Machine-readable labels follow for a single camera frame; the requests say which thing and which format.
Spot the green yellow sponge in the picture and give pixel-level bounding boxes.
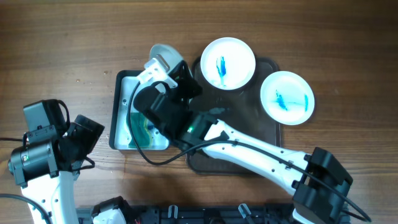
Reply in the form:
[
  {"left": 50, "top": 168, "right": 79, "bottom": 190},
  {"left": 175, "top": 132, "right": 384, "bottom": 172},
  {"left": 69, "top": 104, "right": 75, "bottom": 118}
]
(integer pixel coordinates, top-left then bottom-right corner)
[{"left": 130, "top": 113, "right": 153, "bottom": 149}]

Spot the white plate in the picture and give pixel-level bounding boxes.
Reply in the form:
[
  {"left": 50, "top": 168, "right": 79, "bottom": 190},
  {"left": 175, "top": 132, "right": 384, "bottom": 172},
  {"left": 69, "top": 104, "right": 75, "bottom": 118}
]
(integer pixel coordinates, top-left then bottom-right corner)
[
  {"left": 260, "top": 71, "right": 315, "bottom": 126},
  {"left": 200, "top": 37, "right": 256, "bottom": 91}
]

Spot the grey-white plate bottom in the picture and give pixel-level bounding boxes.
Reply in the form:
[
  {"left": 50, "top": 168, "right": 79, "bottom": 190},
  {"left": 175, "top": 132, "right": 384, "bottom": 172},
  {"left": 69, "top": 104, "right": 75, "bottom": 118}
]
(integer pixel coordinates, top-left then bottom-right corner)
[{"left": 149, "top": 44, "right": 183, "bottom": 72}]

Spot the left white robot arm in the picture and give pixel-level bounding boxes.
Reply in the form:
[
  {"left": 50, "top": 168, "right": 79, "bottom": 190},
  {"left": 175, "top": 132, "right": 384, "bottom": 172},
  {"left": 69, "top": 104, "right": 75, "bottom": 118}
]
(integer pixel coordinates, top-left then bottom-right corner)
[{"left": 8, "top": 115, "right": 104, "bottom": 223}]

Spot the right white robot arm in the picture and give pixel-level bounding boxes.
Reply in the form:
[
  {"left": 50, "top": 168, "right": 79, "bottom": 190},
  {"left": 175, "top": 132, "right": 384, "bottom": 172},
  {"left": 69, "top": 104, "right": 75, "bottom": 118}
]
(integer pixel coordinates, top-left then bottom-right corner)
[{"left": 129, "top": 61, "right": 356, "bottom": 223}]

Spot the dark tray with water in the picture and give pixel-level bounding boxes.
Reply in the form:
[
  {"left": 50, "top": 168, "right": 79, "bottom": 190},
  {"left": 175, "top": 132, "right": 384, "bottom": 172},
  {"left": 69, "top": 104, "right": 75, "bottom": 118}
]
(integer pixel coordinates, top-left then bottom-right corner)
[{"left": 109, "top": 70, "right": 169, "bottom": 151}]

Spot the brown plastic serving tray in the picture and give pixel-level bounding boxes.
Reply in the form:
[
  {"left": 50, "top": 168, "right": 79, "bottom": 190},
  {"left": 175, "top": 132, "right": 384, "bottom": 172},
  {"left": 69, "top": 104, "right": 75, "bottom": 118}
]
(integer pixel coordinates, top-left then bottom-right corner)
[{"left": 186, "top": 55, "right": 283, "bottom": 175}]

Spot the white plate top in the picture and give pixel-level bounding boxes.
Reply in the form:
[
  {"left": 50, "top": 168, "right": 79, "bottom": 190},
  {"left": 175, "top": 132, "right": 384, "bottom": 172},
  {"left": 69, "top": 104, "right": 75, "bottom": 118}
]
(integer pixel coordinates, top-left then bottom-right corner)
[{"left": 200, "top": 37, "right": 256, "bottom": 91}]

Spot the left black cable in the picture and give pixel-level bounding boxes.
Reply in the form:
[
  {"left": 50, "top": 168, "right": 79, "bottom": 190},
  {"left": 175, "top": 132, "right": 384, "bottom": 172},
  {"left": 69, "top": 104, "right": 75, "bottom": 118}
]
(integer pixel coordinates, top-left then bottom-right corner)
[{"left": 0, "top": 136, "right": 52, "bottom": 224}]

